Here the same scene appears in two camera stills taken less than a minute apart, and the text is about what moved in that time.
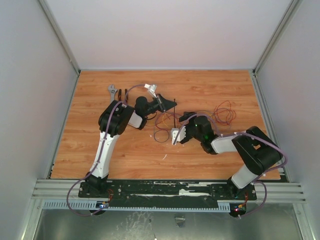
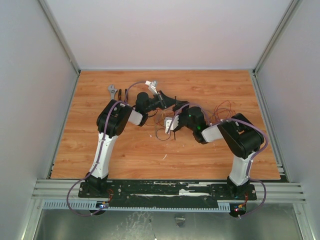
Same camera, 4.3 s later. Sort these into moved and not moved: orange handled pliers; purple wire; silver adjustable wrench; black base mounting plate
Moved: purple wire
Not moved: orange handled pliers; black base mounting plate; silver adjustable wrench
